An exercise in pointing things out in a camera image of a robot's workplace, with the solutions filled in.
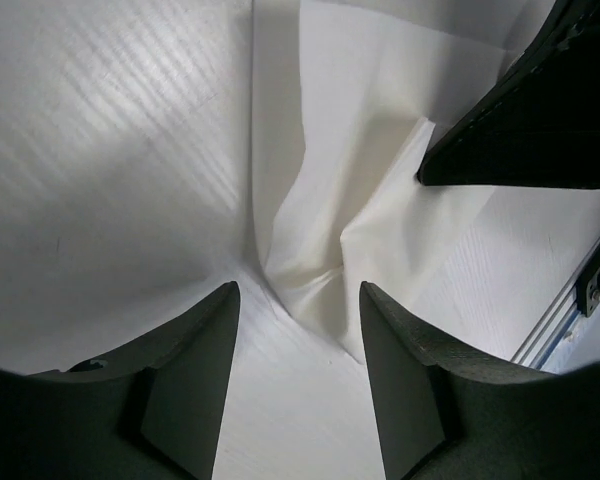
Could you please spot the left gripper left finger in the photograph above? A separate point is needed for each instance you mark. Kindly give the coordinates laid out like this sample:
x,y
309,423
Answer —
x,y
149,409

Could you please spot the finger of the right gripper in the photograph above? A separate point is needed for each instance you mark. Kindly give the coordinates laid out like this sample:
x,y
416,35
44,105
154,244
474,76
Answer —
x,y
539,126

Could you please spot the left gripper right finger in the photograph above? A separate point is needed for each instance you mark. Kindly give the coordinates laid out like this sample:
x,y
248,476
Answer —
x,y
446,410

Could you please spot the white paper napkin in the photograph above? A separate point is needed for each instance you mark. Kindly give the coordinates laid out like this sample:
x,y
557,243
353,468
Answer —
x,y
347,98

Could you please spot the aluminium mounting rail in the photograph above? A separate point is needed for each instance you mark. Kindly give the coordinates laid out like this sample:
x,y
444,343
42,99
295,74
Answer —
x,y
553,324

